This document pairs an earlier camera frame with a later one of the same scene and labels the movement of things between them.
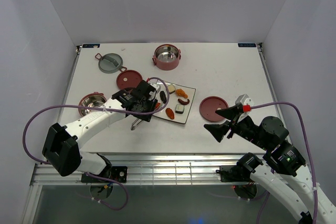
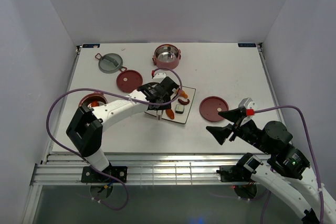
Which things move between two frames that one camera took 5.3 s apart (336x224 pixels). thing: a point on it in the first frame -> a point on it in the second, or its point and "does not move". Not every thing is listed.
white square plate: x=180 y=98 does not move
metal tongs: x=137 y=121 -> x=159 y=113
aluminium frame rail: x=180 y=169 does not move
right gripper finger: x=218 y=130 does not move
